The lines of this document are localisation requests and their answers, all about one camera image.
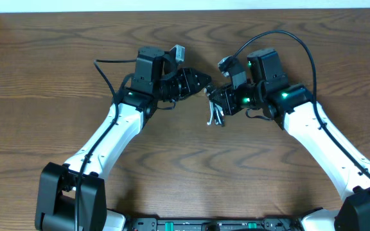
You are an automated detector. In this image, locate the black USB cable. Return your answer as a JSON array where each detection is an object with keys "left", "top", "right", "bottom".
[{"left": 205, "top": 83, "right": 226, "bottom": 127}]

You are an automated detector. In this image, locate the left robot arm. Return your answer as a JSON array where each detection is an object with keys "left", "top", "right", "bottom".
[{"left": 35, "top": 45, "right": 211, "bottom": 230}]

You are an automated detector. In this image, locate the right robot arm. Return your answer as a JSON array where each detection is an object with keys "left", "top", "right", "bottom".
[{"left": 205, "top": 48, "right": 370, "bottom": 230}]

